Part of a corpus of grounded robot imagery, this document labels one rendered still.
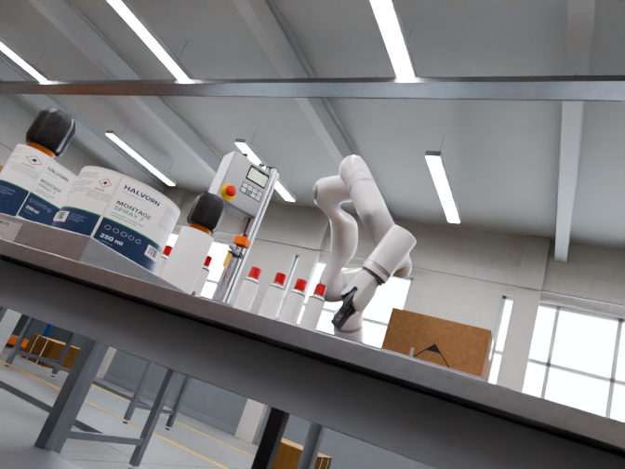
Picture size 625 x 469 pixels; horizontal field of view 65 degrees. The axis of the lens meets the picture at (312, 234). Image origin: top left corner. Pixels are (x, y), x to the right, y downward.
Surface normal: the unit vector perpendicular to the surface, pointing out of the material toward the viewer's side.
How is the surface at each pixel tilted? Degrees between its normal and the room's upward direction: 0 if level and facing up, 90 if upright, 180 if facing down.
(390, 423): 90
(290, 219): 90
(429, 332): 90
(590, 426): 90
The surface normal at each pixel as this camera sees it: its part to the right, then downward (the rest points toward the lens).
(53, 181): 0.87, 0.15
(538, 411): -0.29, -0.40
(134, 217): 0.57, -0.08
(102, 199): 0.05, -0.31
